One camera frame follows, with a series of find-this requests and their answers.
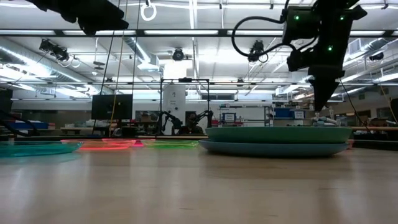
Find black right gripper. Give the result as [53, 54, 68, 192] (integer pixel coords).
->
[307, 40, 346, 112]

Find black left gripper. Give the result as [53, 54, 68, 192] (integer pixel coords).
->
[58, 0, 129, 35]

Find large green plate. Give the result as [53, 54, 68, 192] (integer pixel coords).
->
[205, 126, 353, 145]

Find small orange translucent plate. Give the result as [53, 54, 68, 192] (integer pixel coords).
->
[60, 139, 137, 151]

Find small cyan translucent plate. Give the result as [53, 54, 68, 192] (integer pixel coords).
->
[0, 141, 83, 158]

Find white grey tabletop device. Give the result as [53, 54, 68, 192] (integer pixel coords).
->
[312, 111, 338, 127]

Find blue storage bin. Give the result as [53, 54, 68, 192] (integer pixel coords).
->
[273, 107, 305, 119]

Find wooden workbench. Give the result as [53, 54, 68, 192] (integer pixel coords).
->
[351, 126, 398, 131]

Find large blue plate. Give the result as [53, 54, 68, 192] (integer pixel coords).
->
[198, 139, 350, 157]

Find black monitor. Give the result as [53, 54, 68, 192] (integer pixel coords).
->
[91, 94, 134, 121]

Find white pillar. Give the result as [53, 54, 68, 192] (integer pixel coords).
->
[163, 83, 187, 135]

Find small red translucent plate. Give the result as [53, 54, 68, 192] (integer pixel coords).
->
[102, 138, 156, 147]

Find person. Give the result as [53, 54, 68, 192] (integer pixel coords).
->
[178, 112, 205, 135]

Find black cabinet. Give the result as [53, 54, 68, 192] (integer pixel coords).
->
[0, 88, 13, 114]

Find blue flat box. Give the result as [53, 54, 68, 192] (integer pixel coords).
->
[6, 121, 49, 130]

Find small green translucent plate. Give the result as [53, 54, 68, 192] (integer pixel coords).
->
[141, 139, 200, 149]

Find white cable ring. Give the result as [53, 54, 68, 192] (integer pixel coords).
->
[140, 0, 158, 22]

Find thin hanging cable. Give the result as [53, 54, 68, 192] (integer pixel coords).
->
[338, 79, 373, 133]

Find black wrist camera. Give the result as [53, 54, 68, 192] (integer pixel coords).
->
[286, 49, 315, 72]

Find black hanging cable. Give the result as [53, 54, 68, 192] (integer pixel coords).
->
[92, 29, 116, 135]
[131, 0, 141, 96]

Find yellow hanging cable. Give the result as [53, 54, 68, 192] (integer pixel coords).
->
[108, 29, 126, 138]

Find black overhead frame beam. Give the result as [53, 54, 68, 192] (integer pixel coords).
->
[0, 29, 398, 37]

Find black aluminium table frame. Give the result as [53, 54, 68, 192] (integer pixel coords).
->
[0, 133, 398, 150]

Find silver ventilation duct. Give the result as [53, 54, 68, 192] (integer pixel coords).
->
[0, 37, 114, 94]

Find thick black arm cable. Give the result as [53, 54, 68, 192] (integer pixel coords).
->
[231, 15, 299, 58]

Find black curved cable bundle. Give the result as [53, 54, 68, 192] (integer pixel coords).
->
[0, 108, 40, 138]

